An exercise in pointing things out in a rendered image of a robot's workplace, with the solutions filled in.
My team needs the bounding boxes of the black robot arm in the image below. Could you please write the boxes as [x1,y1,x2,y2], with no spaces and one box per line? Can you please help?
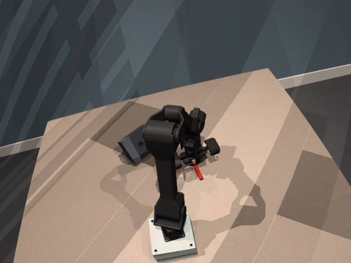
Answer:
[142,105,206,242]

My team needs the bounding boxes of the red peg with white band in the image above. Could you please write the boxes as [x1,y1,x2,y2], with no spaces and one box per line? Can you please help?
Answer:
[193,161,203,180]

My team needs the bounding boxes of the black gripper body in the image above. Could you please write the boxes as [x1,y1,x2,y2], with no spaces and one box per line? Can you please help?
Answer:
[174,138,220,170]

